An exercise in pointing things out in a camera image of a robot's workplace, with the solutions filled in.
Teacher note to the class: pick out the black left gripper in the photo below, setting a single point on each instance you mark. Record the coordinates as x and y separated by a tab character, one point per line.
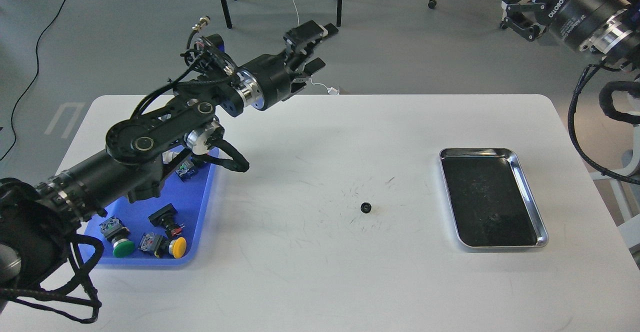
272	78

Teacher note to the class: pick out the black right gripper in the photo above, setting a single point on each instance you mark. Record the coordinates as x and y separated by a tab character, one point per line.
580	24

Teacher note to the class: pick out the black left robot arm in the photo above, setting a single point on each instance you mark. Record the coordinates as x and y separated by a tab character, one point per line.
45	259

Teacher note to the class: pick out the silver metal tray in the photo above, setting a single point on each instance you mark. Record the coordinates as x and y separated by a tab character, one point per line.
480	182

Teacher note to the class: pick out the blue plastic tray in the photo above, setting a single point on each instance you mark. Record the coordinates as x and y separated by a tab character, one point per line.
189	198

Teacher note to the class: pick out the yellow mushroom push button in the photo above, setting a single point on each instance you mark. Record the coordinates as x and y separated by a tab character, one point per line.
159	245

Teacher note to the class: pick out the green mushroom push button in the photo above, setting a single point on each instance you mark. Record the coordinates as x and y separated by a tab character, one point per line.
117	234

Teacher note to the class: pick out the red push button switch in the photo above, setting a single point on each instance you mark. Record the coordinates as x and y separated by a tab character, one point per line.
186	170

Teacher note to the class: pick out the black push button switch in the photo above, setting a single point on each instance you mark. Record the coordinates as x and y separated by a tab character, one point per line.
165	218

